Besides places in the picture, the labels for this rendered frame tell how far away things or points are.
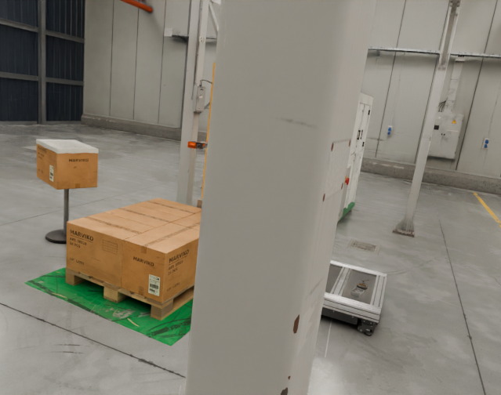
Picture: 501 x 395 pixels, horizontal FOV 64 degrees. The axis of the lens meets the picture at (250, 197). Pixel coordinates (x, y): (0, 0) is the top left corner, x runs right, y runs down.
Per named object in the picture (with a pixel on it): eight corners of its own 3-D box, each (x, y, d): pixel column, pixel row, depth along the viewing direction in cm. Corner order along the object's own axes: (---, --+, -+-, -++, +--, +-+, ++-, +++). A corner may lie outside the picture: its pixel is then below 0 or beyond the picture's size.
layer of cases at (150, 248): (156, 232, 442) (158, 197, 433) (235, 255, 403) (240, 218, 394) (66, 266, 335) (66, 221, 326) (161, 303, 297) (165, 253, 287)
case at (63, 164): (36, 176, 427) (35, 139, 418) (74, 175, 455) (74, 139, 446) (56, 190, 387) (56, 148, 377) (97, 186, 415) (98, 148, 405)
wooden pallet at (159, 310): (155, 244, 446) (156, 232, 442) (234, 269, 406) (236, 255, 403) (65, 282, 339) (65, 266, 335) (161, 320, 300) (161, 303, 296)
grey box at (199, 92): (201, 111, 499) (202, 86, 492) (204, 111, 497) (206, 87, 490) (191, 110, 481) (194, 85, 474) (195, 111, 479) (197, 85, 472)
